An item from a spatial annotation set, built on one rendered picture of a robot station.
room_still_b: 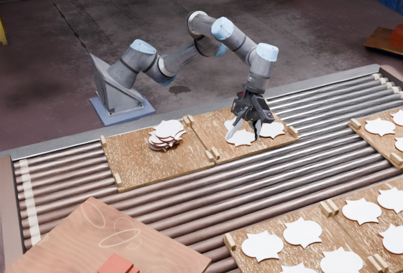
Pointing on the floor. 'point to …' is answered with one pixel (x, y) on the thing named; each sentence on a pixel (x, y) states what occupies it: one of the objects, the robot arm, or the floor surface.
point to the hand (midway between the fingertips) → (242, 141)
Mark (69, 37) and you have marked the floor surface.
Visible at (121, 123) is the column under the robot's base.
